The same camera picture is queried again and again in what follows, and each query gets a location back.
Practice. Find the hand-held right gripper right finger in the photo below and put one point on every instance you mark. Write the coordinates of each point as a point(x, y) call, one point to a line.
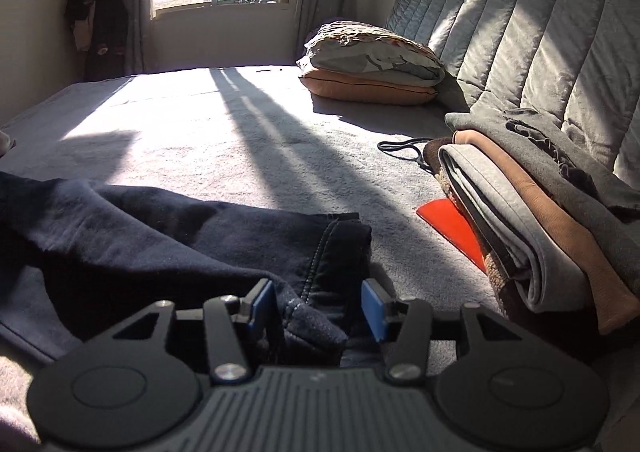
point(375, 311)

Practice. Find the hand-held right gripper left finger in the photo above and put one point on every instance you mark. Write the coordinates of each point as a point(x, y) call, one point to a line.
point(262, 306)

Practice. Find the dark denim pants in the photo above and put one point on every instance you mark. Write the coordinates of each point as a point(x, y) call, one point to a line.
point(150, 232)

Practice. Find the stack of folded clothes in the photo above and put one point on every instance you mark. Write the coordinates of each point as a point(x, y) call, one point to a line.
point(550, 212)

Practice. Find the dark hanging clothes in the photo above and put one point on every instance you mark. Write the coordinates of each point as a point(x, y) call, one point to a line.
point(107, 32)

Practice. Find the red plastic sheet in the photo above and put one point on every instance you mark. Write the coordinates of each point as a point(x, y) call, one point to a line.
point(450, 222)

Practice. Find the grey bed blanket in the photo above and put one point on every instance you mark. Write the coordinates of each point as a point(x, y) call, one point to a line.
point(250, 142)

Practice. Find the light grey folded garment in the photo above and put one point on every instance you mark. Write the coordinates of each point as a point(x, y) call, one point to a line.
point(500, 202)

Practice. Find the floral pillow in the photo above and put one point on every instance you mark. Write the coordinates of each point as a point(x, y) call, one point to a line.
point(370, 54)

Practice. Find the cream folded garment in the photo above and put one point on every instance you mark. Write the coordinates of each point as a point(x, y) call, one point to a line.
point(4, 142)

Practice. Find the grey quilted headboard cover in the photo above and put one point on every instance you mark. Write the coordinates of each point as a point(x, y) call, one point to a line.
point(525, 22)

